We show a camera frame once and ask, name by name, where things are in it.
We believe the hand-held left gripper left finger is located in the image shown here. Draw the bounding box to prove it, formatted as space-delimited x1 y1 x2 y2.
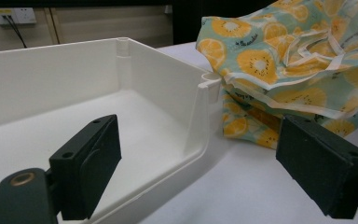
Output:
48 113 123 222

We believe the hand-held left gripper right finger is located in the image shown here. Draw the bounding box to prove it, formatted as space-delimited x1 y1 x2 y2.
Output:
275 114 358 220

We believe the white plastic storage bin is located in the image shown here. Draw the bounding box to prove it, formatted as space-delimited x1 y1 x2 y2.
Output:
0 36 224 224

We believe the citrus print fabric bag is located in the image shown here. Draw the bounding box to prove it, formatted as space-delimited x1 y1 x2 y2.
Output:
195 0 358 150

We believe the black power cable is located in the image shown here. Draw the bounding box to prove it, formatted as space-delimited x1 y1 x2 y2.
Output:
3 14 28 49

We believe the white wall socket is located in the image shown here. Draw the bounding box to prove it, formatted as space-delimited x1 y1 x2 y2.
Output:
0 7 37 26

